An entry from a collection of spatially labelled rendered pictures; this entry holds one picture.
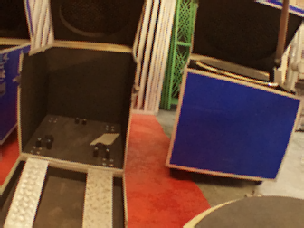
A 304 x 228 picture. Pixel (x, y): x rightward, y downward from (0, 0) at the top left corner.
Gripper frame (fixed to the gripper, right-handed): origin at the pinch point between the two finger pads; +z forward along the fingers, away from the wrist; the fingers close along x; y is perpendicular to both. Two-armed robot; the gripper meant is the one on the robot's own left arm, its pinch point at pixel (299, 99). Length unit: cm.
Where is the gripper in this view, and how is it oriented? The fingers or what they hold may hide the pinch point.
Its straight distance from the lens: 233.3
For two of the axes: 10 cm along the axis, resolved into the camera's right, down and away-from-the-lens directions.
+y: 1.1, -0.9, 9.9
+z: -1.9, 9.8, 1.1
